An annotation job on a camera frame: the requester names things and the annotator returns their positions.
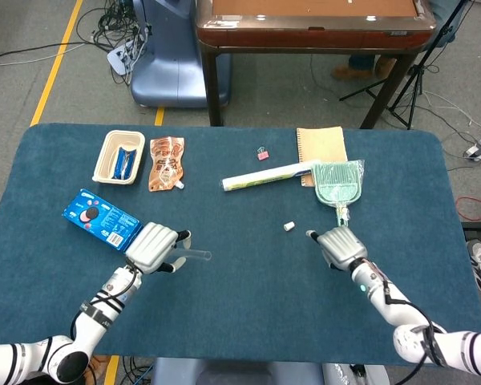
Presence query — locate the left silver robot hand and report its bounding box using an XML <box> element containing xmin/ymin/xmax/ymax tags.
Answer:
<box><xmin>123</xmin><ymin>222</ymin><xmax>192</xmax><ymax>276</ymax></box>

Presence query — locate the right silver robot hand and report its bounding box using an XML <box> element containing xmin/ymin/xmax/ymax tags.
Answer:
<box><xmin>305</xmin><ymin>226</ymin><xmax>369</xmax><ymax>270</ymax></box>

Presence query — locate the clear glass test tube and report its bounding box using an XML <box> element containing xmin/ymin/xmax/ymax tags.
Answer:
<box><xmin>175</xmin><ymin>248</ymin><xmax>212</xmax><ymax>261</ymax></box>

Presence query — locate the blue Oreo cookie box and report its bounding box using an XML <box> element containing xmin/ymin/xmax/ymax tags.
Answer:
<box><xmin>62</xmin><ymin>188</ymin><xmax>145</xmax><ymax>254</ymax></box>

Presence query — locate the green dustpan in plastic wrap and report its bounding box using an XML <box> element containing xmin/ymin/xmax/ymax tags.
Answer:
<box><xmin>310</xmin><ymin>159</ymin><xmax>366</xmax><ymax>229</ymax></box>

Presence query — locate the orange spout pouch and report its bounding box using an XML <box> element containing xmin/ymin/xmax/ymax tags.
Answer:
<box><xmin>148</xmin><ymin>136</ymin><xmax>186</xmax><ymax>193</ymax></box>

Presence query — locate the blue snack packet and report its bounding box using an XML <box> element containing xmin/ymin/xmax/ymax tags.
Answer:
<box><xmin>111</xmin><ymin>146</ymin><xmax>138</xmax><ymax>180</ymax></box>

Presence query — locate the cream plastic food container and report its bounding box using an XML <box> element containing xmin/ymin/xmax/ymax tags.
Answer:
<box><xmin>91</xmin><ymin>129</ymin><xmax>146</xmax><ymax>186</ymax></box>

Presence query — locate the kraft spiral notebook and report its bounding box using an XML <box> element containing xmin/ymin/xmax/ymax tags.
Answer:
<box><xmin>295</xmin><ymin>126</ymin><xmax>349</xmax><ymax>188</ymax></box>

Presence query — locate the white green cling film roll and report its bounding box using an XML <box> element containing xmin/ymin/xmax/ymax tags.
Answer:
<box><xmin>221</xmin><ymin>160</ymin><xmax>320</xmax><ymax>193</ymax></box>

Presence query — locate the blue felt table cover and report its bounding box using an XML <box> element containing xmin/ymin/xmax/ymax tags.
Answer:
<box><xmin>0</xmin><ymin>123</ymin><xmax>481</xmax><ymax>370</ymax></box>

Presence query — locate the standing person with brown boots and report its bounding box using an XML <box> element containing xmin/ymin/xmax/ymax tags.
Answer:
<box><xmin>83</xmin><ymin>355</ymin><xmax>110</xmax><ymax>385</ymax></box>

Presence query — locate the black equipment case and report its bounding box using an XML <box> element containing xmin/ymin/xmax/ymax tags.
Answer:
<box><xmin>462</xmin><ymin>221</ymin><xmax>481</xmax><ymax>241</ymax></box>

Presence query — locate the grey robot torso base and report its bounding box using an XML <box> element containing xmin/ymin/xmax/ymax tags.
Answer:
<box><xmin>150</xmin><ymin>358</ymin><xmax>390</xmax><ymax>385</ymax></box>

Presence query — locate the blue purple robot kiosk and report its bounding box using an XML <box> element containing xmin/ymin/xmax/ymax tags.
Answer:
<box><xmin>130</xmin><ymin>0</ymin><xmax>232</xmax><ymax>109</ymax></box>

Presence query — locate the black tripod stand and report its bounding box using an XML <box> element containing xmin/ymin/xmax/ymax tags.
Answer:
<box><xmin>338</xmin><ymin>0</ymin><xmax>470</xmax><ymax>130</ymax></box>

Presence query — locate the brown wooden mahjong table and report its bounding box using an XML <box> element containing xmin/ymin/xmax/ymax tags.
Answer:
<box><xmin>195</xmin><ymin>0</ymin><xmax>438</xmax><ymax>129</ymax></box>

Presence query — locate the red floor cable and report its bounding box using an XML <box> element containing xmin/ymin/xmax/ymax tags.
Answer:
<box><xmin>455</xmin><ymin>195</ymin><xmax>481</xmax><ymax>221</ymax></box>

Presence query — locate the white floor cable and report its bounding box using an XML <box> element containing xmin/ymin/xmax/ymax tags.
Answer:
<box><xmin>420</xmin><ymin>90</ymin><xmax>481</xmax><ymax>133</ymax></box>

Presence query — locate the black floor cable bundle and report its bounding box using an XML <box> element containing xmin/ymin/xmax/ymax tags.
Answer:
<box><xmin>75</xmin><ymin>0</ymin><xmax>149</xmax><ymax>85</ymax></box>

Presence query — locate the long black floor cable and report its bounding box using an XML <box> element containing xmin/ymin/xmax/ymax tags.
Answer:
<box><xmin>0</xmin><ymin>39</ymin><xmax>85</xmax><ymax>63</ymax></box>

